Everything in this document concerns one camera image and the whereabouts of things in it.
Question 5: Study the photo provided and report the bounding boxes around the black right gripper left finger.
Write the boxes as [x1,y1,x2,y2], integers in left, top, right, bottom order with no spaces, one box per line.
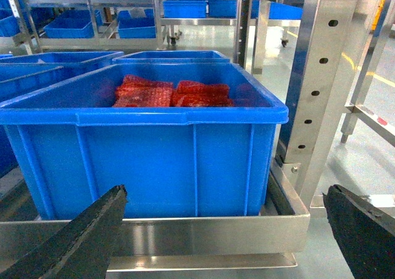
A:
[1,185,127,278]

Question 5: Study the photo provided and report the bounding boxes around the far stainless steel cart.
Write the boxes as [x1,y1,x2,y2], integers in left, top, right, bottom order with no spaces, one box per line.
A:
[161,0,304,48]

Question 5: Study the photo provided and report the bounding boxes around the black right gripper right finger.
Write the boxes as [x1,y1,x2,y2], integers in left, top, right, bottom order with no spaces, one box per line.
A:
[323,185,394,278]

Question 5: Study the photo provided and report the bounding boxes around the stainless steel table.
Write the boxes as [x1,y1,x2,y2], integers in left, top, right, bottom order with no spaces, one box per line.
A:
[340,0,395,144]

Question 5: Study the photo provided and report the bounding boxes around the blue bin with red parts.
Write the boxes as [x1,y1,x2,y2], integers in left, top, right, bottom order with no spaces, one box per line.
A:
[1,63,288,220]

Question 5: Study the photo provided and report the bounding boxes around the stainless steel shelf rack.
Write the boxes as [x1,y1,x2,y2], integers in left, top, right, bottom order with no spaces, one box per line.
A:
[1,0,360,275]

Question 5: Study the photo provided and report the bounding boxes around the red bagged parts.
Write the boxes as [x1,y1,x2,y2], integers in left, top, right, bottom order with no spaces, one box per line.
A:
[113,75,234,108]

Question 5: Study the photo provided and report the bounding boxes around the blue bin far left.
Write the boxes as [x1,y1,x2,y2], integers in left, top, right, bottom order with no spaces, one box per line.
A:
[1,51,124,102]

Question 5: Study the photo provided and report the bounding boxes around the blue plastic bin behind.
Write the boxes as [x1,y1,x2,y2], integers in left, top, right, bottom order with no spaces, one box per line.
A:
[113,51,231,64]

